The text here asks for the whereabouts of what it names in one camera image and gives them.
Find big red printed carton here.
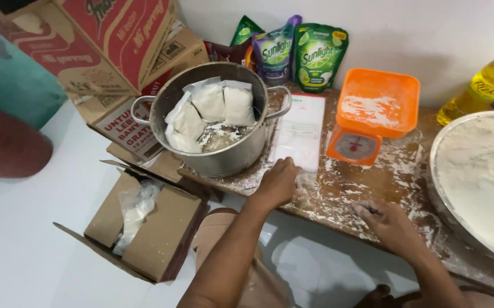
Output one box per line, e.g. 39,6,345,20
52,0,179,97

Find green dish soap pouch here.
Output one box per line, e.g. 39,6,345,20
293,23,349,94

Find crumpled clear plastic bag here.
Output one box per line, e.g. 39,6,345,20
112,179,165,258

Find torn red printed carton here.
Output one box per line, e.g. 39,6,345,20
0,0,137,98

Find person's left hand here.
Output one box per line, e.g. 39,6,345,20
253,157,305,211

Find person's beige trouser leg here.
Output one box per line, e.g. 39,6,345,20
191,208,294,308

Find orange kitchen scale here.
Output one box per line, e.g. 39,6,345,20
326,68,421,167

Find large steel basin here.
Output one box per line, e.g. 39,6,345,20
426,111,494,271

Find person's foot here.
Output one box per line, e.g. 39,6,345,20
353,284,411,308

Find yellow cooking oil bottle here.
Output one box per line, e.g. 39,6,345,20
437,55,494,127

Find purple dish soap pouch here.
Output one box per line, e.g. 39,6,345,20
251,15,302,86

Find clear bag of flour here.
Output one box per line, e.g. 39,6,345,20
164,92,207,142
182,76,226,124
221,80,256,127
165,124,204,154

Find steel cooking pot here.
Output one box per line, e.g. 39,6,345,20
131,62,293,179

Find carton with red label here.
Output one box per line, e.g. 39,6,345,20
68,72,176,163

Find teal mattress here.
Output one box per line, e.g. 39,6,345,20
0,15,69,202

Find dark brown packet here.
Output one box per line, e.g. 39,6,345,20
204,40,255,72

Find plain brown carton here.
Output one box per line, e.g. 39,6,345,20
139,25,210,91

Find small green pouch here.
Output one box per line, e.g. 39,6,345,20
229,15,265,47

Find heap of white flour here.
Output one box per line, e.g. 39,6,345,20
436,116,494,262

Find maroon cushion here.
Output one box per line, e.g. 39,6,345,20
0,94,54,179

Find stack of printed plastic bags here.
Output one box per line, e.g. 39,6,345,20
268,93,326,174

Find open brown carton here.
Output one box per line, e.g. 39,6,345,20
53,160,210,285

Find person's right hand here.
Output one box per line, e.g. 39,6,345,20
351,199,424,258

